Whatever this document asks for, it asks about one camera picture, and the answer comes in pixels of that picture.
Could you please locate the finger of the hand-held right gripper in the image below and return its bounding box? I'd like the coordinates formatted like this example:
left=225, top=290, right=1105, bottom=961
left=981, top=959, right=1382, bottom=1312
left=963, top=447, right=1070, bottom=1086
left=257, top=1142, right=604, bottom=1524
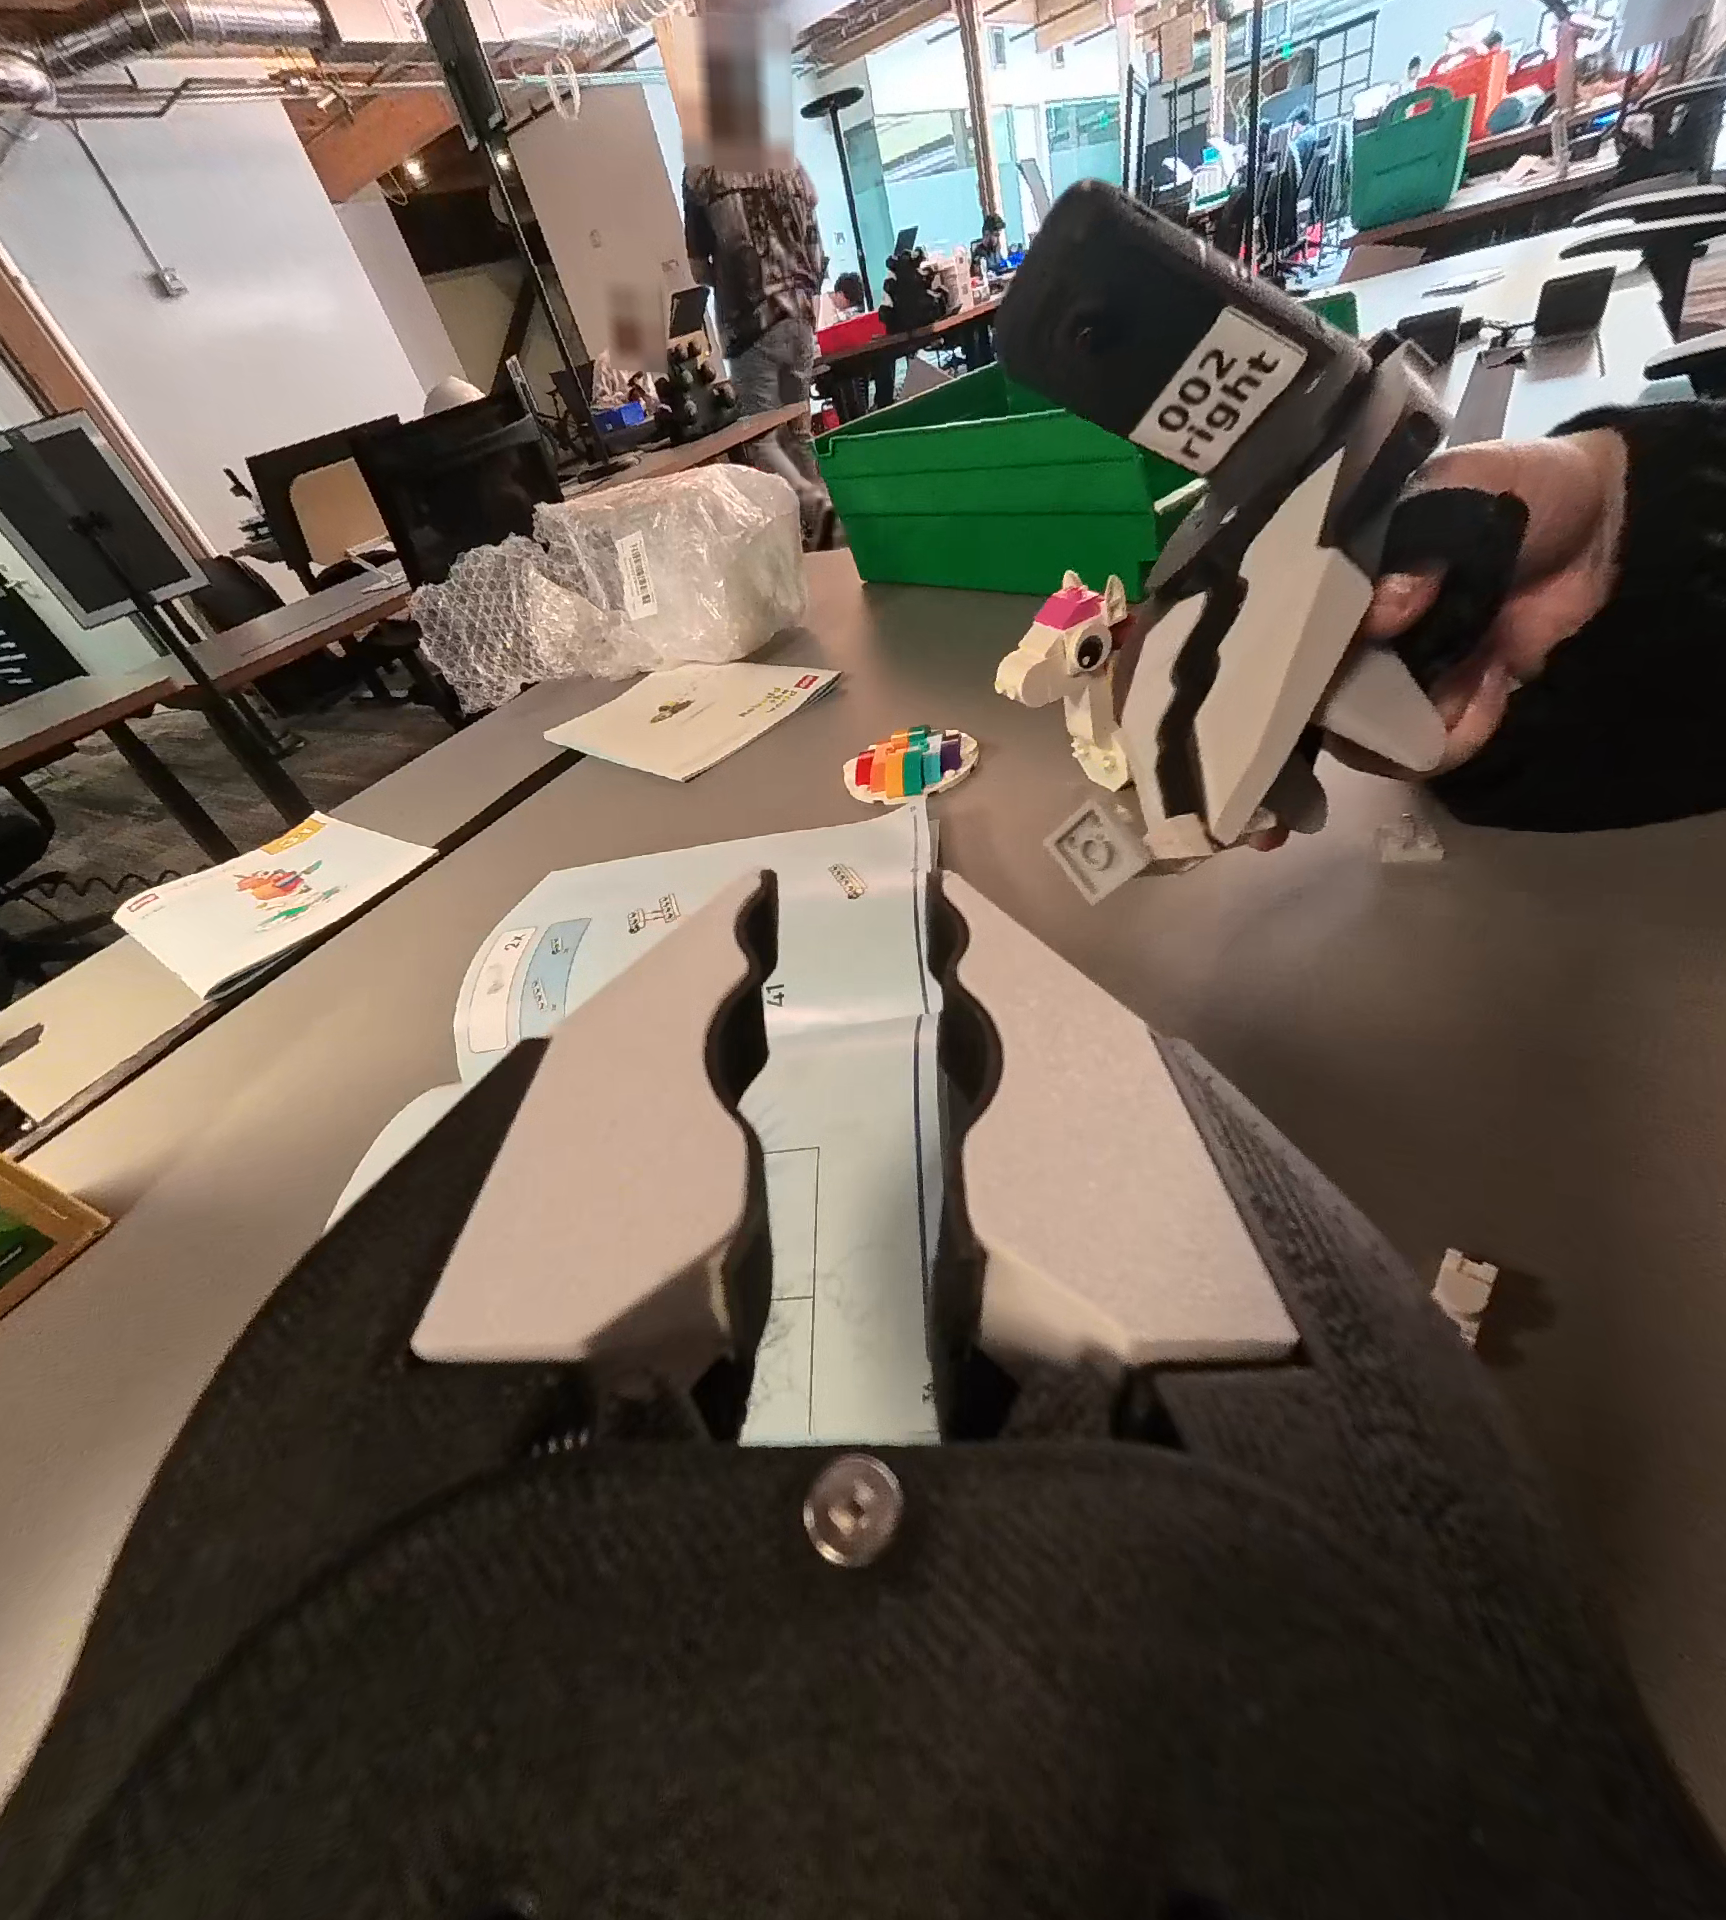
left=1171, top=469, right=1378, bottom=854
left=1110, top=592, right=1215, bottom=873

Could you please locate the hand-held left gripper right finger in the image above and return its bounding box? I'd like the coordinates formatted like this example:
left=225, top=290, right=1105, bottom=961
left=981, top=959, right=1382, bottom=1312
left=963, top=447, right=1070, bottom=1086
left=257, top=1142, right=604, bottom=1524
left=922, top=871, right=1304, bottom=1370

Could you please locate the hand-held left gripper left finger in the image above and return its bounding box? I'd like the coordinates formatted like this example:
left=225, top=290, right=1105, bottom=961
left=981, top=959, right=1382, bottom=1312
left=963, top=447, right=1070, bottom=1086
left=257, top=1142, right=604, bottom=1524
left=411, top=871, right=782, bottom=1375

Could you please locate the white lego unicorn figure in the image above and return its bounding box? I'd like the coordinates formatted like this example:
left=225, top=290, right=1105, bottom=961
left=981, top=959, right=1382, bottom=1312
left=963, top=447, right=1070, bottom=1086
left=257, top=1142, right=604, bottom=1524
left=995, top=570, right=1160, bottom=792

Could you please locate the grey square lego plate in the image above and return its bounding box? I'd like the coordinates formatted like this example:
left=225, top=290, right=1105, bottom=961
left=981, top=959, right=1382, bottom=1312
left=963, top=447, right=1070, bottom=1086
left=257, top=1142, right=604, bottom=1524
left=1047, top=798, right=1155, bottom=907

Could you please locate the green plastic bin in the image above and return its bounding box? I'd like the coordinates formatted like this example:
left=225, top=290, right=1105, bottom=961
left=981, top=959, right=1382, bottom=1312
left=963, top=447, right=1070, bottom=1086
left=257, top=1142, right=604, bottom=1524
left=813, top=360, right=1211, bottom=588

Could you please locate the person's right forearm black sleeve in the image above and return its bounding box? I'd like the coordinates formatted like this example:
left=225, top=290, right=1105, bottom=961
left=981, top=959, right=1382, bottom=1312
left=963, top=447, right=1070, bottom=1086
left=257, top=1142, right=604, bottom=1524
left=1432, top=403, right=1726, bottom=833

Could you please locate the round rainbow lego plate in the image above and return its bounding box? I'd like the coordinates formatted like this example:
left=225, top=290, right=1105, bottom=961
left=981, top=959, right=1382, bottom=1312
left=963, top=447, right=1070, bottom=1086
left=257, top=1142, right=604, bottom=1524
left=842, top=722, right=982, bottom=809

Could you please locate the white lego clip brick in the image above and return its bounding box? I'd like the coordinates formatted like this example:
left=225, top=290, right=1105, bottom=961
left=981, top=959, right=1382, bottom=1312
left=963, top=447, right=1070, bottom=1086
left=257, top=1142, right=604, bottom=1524
left=1431, top=1248, right=1502, bottom=1348

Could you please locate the person's right hand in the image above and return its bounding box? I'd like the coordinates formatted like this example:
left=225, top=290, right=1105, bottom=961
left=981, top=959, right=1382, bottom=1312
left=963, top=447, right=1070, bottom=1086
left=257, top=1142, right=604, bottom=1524
left=1364, top=433, right=1630, bottom=774

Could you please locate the open blue instruction booklet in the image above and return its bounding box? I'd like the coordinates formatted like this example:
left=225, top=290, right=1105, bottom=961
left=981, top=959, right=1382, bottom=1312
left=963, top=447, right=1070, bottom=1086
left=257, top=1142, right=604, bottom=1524
left=330, top=803, right=949, bottom=1451

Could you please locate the black floor lamp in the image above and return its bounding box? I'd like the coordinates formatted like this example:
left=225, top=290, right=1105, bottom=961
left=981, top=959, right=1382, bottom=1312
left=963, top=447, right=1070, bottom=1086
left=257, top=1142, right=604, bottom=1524
left=814, top=83, right=885, bottom=289

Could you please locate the green tote bag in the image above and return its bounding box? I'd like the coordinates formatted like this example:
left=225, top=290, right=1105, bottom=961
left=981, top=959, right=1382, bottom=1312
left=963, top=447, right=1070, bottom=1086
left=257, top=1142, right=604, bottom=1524
left=1350, top=86, right=1477, bottom=232

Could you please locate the instruction booklet with orange print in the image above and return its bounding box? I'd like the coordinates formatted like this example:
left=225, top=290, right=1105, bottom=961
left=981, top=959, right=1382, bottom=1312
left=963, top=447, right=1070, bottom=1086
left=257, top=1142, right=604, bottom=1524
left=113, top=811, right=440, bottom=1003

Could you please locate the white closed instruction booklet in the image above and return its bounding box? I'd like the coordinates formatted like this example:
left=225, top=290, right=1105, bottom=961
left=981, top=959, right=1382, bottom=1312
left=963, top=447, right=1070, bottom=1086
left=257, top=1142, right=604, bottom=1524
left=545, top=660, right=847, bottom=786

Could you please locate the bubble wrap package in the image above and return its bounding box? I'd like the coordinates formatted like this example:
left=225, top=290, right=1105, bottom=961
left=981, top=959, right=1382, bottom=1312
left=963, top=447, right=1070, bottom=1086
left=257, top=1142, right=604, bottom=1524
left=412, top=463, right=811, bottom=721

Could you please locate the black mesh office chair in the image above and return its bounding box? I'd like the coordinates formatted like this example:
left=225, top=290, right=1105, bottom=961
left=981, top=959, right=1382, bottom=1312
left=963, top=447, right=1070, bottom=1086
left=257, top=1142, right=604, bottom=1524
left=1564, top=67, right=1726, bottom=396

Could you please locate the brown wooden desk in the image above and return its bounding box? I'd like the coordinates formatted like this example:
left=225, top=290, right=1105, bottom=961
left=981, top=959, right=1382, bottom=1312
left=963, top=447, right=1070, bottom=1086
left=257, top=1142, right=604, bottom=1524
left=0, top=576, right=417, bottom=843

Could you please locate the black screen on stand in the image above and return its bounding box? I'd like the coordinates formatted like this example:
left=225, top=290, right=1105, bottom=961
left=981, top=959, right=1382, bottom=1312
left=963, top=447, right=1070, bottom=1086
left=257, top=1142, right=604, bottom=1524
left=0, top=409, right=213, bottom=633

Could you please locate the silver ventilation duct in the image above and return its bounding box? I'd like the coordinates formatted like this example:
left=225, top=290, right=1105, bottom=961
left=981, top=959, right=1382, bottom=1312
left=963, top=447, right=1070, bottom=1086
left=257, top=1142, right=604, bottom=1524
left=0, top=0, right=332, bottom=122

